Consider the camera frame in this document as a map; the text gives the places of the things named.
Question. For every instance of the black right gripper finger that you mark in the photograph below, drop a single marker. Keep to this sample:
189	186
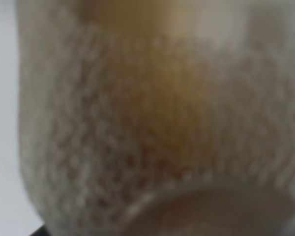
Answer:
42	231

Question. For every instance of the clear bottle red label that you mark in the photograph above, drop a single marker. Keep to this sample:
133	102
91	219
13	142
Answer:
158	117

